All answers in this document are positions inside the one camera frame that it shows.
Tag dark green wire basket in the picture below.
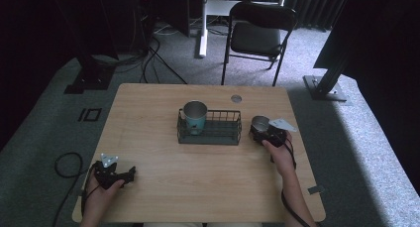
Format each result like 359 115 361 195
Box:
176 107 244 146

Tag metal stand with base plate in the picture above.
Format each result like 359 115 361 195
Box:
302 57 353 107

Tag left hand-held gripper cable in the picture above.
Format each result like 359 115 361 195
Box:
52 152 101 227

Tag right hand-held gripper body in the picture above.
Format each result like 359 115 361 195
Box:
261 117 298 149

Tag black floor cables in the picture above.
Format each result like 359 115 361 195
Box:
92 20 189 86

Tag hand-held gripper cable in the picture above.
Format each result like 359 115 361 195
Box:
269 137 315 227
52 152 101 227

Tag person's right hand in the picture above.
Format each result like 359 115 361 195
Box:
262 131 297 177

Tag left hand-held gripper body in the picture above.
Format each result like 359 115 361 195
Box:
93 153 129 190

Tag grey tape strip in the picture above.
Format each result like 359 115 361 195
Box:
307 184 326 195

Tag black stand with base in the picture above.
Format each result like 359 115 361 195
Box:
63 0 117 95

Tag black folding chair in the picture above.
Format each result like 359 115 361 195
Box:
220 1 298 88

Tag teal metal cup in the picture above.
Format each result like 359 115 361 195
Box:
182 100 209 137

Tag right hand-held gripper cable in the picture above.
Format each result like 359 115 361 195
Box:
269 137 315 227

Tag person's left hand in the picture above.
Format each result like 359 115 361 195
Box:
81 178 127 215

